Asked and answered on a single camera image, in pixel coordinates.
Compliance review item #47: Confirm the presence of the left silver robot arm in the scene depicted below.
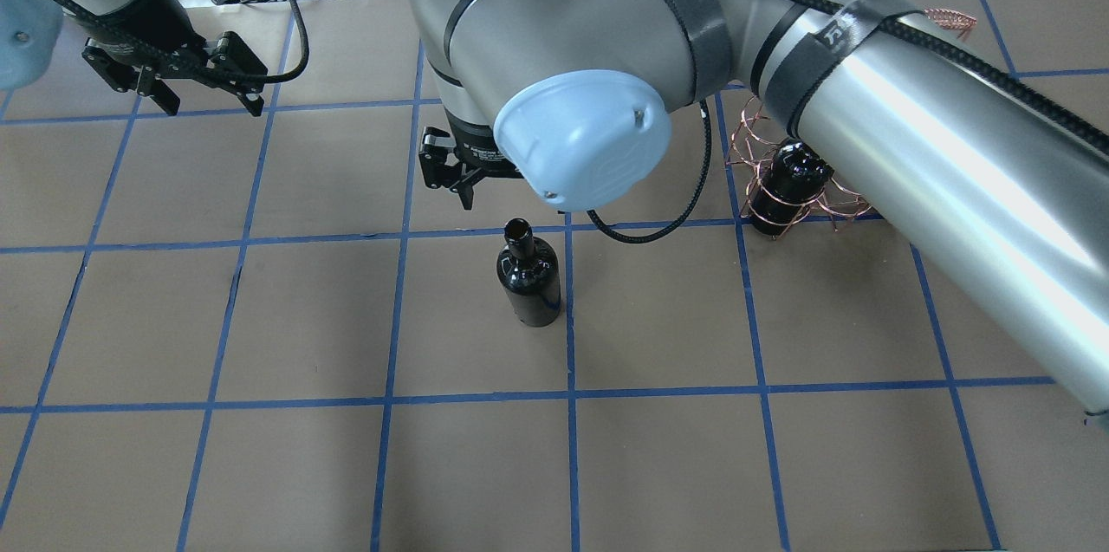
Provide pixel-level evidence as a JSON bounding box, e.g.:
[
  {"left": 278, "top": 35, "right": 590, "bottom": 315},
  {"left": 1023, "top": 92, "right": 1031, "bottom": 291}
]
[{"left": 1, "top": 0, "right": 267, "bottom": 116}]

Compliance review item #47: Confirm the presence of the dark wine bottle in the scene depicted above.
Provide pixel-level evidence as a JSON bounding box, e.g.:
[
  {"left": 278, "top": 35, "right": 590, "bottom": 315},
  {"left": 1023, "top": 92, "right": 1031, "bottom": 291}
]
[
  {"left": 749, "top": 137, "right": 834, "bottom": 237},
  {"left": 496, "top": 218, "right": 562, "bottom": 328}
]

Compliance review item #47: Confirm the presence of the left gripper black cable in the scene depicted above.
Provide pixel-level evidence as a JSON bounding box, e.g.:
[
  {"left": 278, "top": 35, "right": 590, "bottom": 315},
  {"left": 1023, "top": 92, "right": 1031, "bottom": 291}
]
[{"left": 0, "top": 0, "right": 311, "bottom": 86}]

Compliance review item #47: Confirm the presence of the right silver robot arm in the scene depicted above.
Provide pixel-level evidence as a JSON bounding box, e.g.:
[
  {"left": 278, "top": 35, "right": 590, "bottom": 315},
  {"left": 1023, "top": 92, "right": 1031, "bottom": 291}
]
[{"left": 411, "top": 0, "right": 1108, "bottom": 425}]

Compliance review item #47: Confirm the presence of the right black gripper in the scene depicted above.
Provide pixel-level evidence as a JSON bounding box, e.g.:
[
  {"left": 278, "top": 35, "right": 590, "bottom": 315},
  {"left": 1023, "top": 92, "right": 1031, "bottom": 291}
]
[{"left": 418, "top": 102, "right": 523, "bottom": 209}]

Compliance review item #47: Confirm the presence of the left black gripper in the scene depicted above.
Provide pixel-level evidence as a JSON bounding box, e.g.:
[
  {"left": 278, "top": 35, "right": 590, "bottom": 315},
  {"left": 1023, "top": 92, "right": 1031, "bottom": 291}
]
[{"left": 81, "top": 0, "right": 269, "bottom": 117}]

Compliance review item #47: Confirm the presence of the copper wire wine basket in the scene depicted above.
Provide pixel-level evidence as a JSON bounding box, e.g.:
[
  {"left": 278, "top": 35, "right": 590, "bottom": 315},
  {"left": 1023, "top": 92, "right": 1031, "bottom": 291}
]
[{"left": 724, "top": 8, "right": 978, "bottom": 234}]

